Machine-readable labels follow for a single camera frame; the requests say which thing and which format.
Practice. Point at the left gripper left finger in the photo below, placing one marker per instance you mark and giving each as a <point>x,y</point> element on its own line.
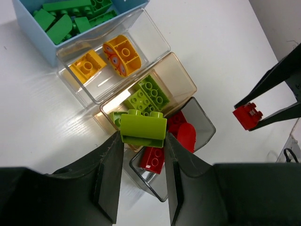
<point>83,193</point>

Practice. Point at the green lego plate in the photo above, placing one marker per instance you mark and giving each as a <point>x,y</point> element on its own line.
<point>70,7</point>

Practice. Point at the orange plastic container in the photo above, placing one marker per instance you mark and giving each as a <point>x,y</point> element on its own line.
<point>168,73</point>

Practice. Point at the grey plastic container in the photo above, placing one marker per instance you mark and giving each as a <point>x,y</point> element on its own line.
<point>155,184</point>

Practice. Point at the green small lego brick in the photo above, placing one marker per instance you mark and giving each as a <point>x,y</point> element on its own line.
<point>81,24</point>

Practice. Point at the blue plastic container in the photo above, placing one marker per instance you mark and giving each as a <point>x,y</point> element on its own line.
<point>24,10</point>

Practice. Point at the red curved lego brick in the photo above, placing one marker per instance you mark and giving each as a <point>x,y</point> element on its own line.
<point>174,123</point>

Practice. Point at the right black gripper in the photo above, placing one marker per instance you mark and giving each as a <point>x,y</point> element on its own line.
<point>288,70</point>

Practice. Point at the lime green lego brick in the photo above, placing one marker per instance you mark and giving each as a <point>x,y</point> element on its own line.
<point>154,92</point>
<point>139,101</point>

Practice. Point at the red round lego brick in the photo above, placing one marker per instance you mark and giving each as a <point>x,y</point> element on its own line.
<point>187,136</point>

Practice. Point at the clear plastic container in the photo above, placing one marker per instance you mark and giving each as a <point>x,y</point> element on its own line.
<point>144,36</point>

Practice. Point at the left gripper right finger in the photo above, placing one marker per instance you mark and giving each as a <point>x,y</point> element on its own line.
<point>230,194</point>

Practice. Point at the dark green lego brick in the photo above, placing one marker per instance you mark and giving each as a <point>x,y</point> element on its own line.
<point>102,12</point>

